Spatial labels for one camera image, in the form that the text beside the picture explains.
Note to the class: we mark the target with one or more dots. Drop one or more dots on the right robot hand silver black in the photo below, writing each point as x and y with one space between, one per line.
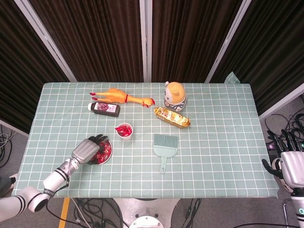
293 168

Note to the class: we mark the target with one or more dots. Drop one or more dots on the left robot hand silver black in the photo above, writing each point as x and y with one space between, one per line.
85 150

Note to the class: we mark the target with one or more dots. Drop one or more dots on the pile of red candies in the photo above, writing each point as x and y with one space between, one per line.
105 152

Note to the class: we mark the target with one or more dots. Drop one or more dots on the red candy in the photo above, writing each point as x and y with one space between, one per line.
127 132
117 129
123 127

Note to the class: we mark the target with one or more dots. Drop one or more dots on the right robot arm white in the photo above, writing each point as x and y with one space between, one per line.
298 209

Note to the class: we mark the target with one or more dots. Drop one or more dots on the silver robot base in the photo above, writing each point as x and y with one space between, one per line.
147 211

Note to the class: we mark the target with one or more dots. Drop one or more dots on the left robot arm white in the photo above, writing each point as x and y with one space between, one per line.
54 180

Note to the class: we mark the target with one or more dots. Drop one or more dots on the white paper cup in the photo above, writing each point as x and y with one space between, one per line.
126 138

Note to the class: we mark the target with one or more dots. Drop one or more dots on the round metal plate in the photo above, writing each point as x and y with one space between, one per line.
108 159

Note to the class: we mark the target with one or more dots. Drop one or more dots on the black device box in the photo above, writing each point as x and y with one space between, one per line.
271 147

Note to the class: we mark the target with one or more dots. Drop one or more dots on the dark juice bottle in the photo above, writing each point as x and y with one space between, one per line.
104 108

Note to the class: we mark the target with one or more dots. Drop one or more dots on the orange rubber chicken toy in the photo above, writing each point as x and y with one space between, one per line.
116 95

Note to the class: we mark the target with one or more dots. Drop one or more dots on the yellow floor tape strip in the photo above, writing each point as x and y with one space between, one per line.
64 213

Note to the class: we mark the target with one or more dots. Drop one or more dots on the green hand brush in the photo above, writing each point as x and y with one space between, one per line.
165 148

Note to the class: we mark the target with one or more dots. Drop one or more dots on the green checked tablecloth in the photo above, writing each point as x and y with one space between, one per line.
213 154

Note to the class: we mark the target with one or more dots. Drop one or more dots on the gold biscuit package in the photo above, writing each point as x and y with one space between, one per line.
172 117

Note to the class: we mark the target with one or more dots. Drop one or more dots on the dark brown partition panel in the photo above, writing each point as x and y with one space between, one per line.
273 47
190 40
99 40
19 71

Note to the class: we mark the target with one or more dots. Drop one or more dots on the yellow plush hamster toy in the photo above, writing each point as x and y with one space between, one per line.
175 95

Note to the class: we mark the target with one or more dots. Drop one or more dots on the white partition post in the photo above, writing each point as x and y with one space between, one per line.
145 40
225 42
47 40

